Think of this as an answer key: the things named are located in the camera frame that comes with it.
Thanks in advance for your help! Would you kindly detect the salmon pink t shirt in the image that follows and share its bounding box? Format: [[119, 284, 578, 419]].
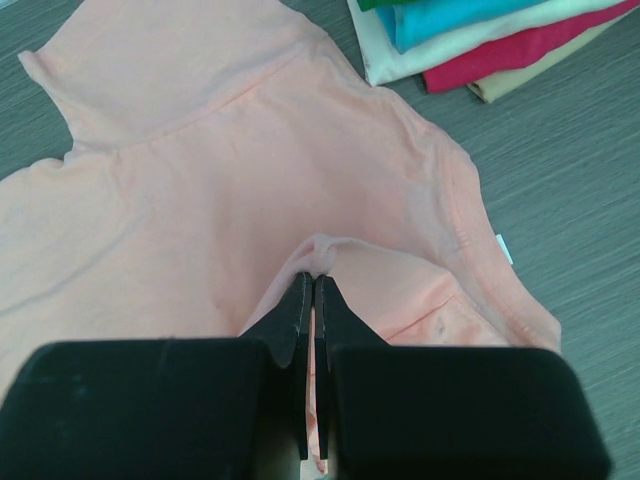
[[1, 1, 560, 465]]

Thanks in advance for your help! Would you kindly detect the red folded t shirt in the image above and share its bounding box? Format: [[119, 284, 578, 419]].
[[423, 0, 639, 94]]

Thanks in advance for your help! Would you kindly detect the green folded t shirt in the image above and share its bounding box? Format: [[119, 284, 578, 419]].
[[357, 0, 416, 12]]

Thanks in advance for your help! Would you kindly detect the white folded t shirt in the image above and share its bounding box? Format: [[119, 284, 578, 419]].
[[347, 1, 620, 86]]

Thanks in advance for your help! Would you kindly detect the light blue folded t shirt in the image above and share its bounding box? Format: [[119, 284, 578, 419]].
[[374, 1, 561, 54]]

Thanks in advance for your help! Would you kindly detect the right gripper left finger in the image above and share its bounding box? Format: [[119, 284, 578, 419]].
[[1, 273, 313, 479]]

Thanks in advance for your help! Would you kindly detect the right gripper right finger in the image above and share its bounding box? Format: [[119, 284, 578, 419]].
[[314, 276, 612, 479]]

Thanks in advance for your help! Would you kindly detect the tan folded t shirt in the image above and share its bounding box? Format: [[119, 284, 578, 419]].
[[467, 11, 632, 103]]

